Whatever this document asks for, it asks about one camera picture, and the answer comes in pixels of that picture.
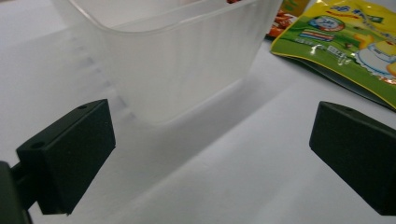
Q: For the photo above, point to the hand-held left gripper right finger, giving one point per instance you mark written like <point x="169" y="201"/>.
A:
<point x="358" y="155"/>

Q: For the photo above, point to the green yellow snack packet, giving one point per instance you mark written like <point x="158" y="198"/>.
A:
<point x="342" y="46"/>

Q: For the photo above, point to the translucent plastic container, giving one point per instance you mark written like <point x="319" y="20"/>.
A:
<point x="174" y="68"/>

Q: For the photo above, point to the orange snack packet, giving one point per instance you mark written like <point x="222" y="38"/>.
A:
<point x="279" y="25"/>

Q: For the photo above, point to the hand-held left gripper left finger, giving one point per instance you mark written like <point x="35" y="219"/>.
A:
<point x="71" y="155"/>

